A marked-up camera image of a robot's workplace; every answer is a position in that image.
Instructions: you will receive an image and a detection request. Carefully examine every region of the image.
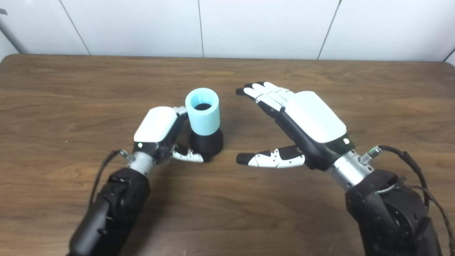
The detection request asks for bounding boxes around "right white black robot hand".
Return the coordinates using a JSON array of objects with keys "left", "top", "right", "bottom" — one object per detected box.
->
[{"left": 236, "top": 82, "right": 356, "bottom": 171}]

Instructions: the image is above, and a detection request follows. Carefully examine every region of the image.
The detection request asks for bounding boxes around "black funnel-shaped nozzle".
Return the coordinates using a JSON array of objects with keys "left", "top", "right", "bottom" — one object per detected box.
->
[{"left": 188, "top": 102, "right": 224, "bottom": 159}]

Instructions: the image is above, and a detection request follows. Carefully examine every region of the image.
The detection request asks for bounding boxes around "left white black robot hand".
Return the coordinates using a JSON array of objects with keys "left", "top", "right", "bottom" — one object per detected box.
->
[{"left": 134, "top": 106, "right": 210, "bottom": 165}]

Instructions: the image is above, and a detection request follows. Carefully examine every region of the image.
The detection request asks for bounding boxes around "light-blue hose piece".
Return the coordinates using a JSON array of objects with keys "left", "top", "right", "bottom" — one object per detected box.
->
[{"left": 185, "top": 87, "right": 221, "bottom": 136}]

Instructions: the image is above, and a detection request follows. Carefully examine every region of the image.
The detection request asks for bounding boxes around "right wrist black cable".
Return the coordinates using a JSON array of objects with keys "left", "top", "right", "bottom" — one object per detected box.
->
[{"left": 361, "top": 145, "right": 455, "bottom": 256}]

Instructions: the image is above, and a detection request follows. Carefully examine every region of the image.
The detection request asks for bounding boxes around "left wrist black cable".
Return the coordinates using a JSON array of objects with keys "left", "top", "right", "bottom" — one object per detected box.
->
[{"left": 89, "top": 149, "right": 135, "bottom": 205}]

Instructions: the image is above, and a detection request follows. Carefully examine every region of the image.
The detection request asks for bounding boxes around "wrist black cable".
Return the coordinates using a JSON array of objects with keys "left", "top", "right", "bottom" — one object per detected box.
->
[
  {"left": 89, "top": 149, "right": 135, "bottom": 205},
  {"left": 361, "top": 145, "right": 455, "bottom": 256}
]

